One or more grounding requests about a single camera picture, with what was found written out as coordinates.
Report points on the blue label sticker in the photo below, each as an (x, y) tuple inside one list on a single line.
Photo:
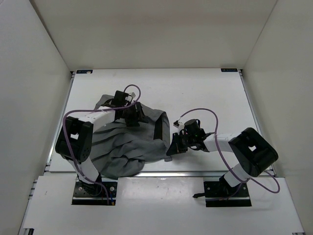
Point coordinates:
[(229, 70), (84, 71)]

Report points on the aluminium table edge rail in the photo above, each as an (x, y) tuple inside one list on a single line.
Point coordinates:
[(164, 174)]

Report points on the blue label sticker left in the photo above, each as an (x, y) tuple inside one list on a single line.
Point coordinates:
[(84, 71)]

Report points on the grey pleated skirt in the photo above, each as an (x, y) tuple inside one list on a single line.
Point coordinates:
[(121, 151)]

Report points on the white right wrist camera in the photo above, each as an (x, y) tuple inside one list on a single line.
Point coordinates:
[(179, 125)]

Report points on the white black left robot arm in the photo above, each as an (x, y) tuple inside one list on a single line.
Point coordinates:
[(75, 139)]

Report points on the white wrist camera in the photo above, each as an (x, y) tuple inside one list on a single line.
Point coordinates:
[(179, 125), (132, 94)]

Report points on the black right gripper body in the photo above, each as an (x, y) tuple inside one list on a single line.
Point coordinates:
[(187, 141)]

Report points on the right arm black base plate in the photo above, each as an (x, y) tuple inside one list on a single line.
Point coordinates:
[(217, 195)]

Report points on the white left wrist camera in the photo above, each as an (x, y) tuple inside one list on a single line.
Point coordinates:
[(132, 94)]

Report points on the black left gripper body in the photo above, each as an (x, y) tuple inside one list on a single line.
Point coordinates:
[(129, 113)]

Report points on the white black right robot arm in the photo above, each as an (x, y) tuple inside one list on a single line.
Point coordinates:
[(253, 152)]

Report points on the blue label sticker right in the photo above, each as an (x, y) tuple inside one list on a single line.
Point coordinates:
[(229, 70)]

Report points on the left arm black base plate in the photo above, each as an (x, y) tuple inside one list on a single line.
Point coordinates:
[(85, 194)]

